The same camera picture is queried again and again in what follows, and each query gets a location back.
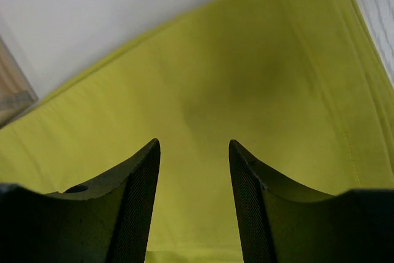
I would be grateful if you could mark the wooden clothes rack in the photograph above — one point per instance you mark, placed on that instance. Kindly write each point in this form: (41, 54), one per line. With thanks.
(17, 94)

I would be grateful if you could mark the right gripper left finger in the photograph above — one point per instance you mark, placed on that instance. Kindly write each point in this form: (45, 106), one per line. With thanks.
(104, 219)

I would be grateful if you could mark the yellow-green trousers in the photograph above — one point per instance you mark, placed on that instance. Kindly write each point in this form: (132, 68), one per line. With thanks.
(298, 82)

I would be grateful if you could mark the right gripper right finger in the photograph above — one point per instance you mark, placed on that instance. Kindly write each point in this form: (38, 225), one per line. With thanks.
(281, 220)

